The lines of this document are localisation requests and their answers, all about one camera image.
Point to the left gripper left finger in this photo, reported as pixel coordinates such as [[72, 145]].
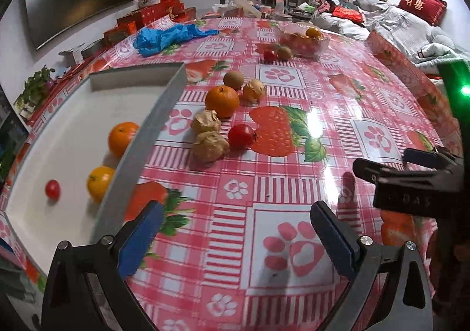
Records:
[[135, 238]]

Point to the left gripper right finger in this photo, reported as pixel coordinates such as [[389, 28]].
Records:
[[350, 254]]

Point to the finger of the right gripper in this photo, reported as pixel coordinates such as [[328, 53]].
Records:
[[420, 158], [367, 170]]

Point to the small yellow orange tomato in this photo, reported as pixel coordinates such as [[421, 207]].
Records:
[[98, 182]]

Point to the small red cherry tomato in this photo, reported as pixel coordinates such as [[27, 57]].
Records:
[[53, 190]]

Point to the large orange mandarin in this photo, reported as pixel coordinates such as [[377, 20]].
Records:
[[120, 137]]

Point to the tan dried walnut fruit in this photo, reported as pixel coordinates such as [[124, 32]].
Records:
[[209, 146]]

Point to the tan wrinkled walnut fruit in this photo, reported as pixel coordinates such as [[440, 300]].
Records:
[[205, 121]]

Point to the brown kiwi fruit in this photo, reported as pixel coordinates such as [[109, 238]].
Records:
[[234, 79]]

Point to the grey white tray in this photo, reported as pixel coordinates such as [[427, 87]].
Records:
[[74, 142]]

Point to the pink strawberry tablecloth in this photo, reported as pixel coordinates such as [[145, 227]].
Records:
[[240, 254]]

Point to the grey sofa blanket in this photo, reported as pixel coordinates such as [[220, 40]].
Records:
[[424, 45]]

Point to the brown kiwi near bowl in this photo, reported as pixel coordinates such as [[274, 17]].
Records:
[[284, 53]]

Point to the clear glass fruit bowl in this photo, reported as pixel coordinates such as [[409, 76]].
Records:
[[293, 35]]

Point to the orange in bowl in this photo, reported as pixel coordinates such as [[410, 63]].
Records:
[[314, 32]]

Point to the red embroidered cushion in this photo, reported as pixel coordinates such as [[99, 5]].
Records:
[[431, 11]]

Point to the red cherry tomato near bowl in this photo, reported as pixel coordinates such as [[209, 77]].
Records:
[[270, 56]]

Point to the green potted plant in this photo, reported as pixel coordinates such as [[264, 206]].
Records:
[[36, 90]]

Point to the blue plastic bag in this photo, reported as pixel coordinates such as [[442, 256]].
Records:
[[150, 42]]

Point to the red gift boxes stack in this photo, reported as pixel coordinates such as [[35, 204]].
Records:
[[136, 20]]

